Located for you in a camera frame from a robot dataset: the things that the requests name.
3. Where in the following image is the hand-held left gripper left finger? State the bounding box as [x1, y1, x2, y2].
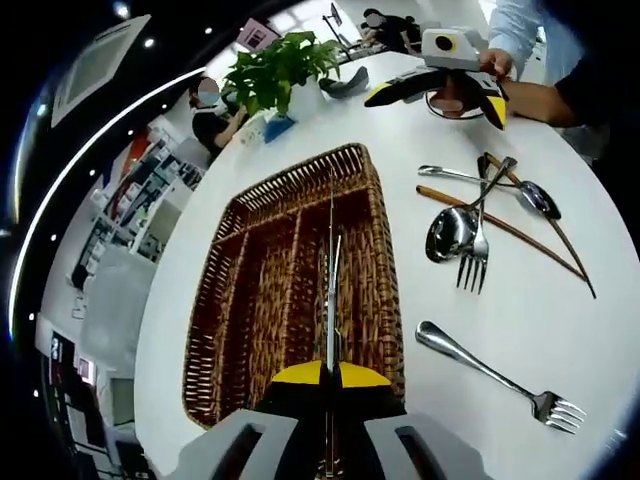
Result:
[174, 360, 329, 480]

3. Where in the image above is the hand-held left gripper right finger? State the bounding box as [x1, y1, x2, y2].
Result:
[329, 362, 481, 480]

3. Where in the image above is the steel spoon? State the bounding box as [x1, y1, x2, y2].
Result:
[424, 156, 519, 265]
[417, 164, 563, 222]

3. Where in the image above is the steel fork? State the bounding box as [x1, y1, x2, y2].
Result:
[415, 320, 587, 435]
[455, 154, 494, 296]

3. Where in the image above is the wicker tray with storage slots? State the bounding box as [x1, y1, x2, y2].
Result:
[182, 143, 407, 431]

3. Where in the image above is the steel table knife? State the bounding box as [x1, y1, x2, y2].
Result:
[324, 168, 337, 480]
[317, 233, 344, 366]

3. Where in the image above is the white storage shelf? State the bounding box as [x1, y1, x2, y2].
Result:
[72, 134, 206, 286]

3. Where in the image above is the person's right hand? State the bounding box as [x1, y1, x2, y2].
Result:
[431, 78, 467, 117]

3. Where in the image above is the grey curved object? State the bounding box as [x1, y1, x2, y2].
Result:
[318, 66, 370, 100]

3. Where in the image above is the black stand with screen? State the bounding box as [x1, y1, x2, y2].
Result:
[322, 2, 354, 51]

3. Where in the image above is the white plant pot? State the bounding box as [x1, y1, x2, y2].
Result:
[287, 74, 326, 121]

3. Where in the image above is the green leafy plant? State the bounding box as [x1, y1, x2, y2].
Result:
[220, 30, 346, 117]

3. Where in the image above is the blue cloth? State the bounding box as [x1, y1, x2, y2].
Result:
[263, 113, 296, 144]

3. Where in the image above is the purple poster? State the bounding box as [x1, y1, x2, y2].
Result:
[234, 18, 279, 51]

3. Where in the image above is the small patterned white cup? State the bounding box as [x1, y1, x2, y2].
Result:
[238, 121, 269, 147]

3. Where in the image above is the white mesh office chair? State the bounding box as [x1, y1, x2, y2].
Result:
[79, 249, 151, 371]

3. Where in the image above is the ceiling air conditioner unit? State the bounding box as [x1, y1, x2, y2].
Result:
[51, 13, 152, 129]

